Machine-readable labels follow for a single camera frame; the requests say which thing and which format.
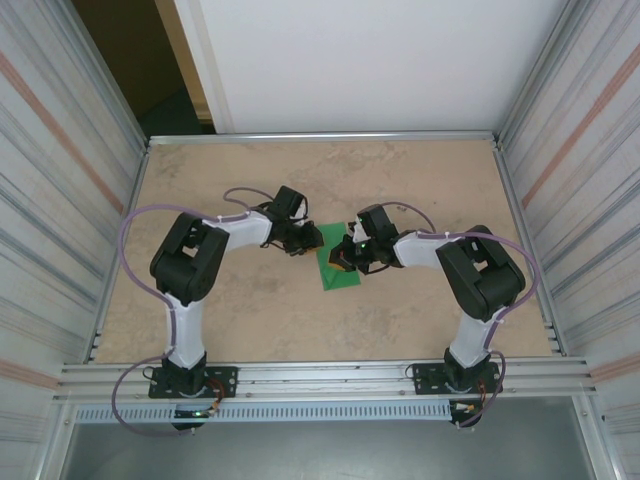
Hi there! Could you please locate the long aluminium mounting rail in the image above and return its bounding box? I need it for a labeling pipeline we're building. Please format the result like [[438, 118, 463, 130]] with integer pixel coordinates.
[[57, 360, 600, 404]]

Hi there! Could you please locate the striped metal side panel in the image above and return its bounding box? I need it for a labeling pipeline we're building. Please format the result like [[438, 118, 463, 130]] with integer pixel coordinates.
[[497, 0, 640, 480], [0, 0, 151, 480]]

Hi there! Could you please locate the green cloth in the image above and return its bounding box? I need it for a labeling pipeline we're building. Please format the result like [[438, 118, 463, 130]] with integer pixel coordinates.
[[315, 219, 362, 292]]

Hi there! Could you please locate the aluminium table end rail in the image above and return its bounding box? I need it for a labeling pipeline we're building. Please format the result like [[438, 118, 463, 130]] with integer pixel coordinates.
[[147, 130, 501, 147]]

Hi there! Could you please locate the white door frame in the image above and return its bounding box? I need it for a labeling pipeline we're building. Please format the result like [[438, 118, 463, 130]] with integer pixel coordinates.
[[154, 0, 236, 135]]

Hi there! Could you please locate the red and yellow wire bundle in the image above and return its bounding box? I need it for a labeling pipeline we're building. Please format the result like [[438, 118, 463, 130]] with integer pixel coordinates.
[[449, 380, 494, 417], [205, 378, 227, 417]]

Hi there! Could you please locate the aluminium side rail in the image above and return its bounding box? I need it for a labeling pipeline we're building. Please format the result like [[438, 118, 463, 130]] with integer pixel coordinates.
[[89, 142, 152, 364], [491, 139, 565, 359]]

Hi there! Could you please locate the slotted grey cable duct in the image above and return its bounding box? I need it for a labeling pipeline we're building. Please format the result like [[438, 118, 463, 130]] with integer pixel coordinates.
[[73, 403, 451, 422]]

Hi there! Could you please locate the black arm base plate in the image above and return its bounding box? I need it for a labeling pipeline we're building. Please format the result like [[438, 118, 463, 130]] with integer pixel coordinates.
[[148, 366, 239, 400], [412, 362, 502, 396]]

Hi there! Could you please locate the grey metal lower panel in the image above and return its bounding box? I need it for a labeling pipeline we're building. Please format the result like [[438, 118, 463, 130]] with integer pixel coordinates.
[[42, 399, 621, 480]]

